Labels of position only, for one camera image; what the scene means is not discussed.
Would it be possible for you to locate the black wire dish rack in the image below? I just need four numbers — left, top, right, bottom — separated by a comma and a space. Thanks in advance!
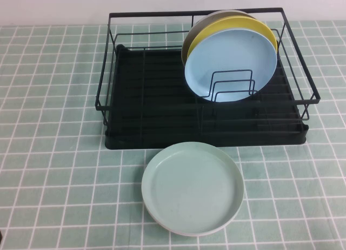
95, 8, 322, 127

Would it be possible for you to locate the yellow plate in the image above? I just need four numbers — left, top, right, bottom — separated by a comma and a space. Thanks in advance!
187, 16, 278, 62

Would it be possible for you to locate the green checkered tablecloth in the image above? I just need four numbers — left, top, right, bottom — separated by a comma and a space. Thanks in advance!
0, 18, 346, 250

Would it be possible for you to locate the pale green plate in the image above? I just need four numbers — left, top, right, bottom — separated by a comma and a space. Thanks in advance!
141, 141, 245, 235

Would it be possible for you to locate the light blue plate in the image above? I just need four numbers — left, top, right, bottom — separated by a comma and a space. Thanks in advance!
184, 28, 278, 103

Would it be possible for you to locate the gray plate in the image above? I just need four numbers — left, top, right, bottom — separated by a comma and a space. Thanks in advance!
181, 9, 257, 69

